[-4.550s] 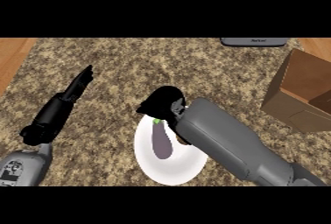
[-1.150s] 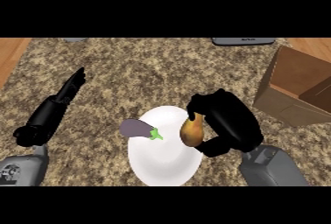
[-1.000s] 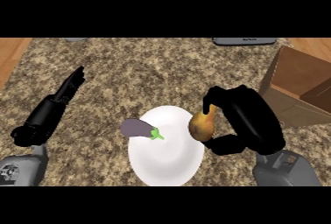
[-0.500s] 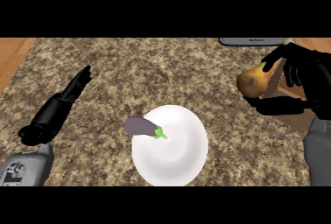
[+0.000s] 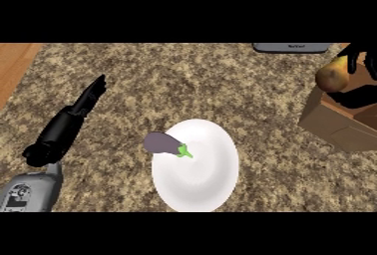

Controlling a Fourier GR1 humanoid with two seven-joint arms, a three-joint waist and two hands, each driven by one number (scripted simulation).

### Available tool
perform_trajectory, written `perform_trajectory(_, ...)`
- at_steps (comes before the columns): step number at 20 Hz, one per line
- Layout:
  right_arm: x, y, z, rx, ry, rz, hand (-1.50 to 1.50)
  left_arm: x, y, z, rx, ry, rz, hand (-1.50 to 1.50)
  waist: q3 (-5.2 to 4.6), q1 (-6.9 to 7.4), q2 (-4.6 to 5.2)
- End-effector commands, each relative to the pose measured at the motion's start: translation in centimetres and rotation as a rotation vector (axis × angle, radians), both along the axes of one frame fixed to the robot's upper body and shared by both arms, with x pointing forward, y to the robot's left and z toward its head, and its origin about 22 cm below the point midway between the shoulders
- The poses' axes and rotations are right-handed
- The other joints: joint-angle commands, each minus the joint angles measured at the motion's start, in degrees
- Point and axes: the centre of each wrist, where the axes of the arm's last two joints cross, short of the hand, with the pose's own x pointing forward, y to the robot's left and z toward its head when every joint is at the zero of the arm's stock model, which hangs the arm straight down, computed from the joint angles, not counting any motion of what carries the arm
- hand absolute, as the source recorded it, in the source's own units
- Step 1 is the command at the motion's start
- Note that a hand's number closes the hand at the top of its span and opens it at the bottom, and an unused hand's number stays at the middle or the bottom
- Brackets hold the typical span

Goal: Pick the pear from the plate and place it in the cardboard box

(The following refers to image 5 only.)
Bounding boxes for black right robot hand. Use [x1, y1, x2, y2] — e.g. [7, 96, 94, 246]
[326, 43, 377, 110]

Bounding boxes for yellow-brown pear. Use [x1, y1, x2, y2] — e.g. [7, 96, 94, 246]
[313, 55, 351, 94]

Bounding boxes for white plate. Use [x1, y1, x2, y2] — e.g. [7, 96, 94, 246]
[150, 119, 239, 213]

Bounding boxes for grey flat appliance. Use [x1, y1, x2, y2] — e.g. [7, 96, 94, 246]
[251, 43, 333, 55]

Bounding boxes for purple eggplant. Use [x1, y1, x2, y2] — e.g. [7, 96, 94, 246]
[143, 131, 193, 159]

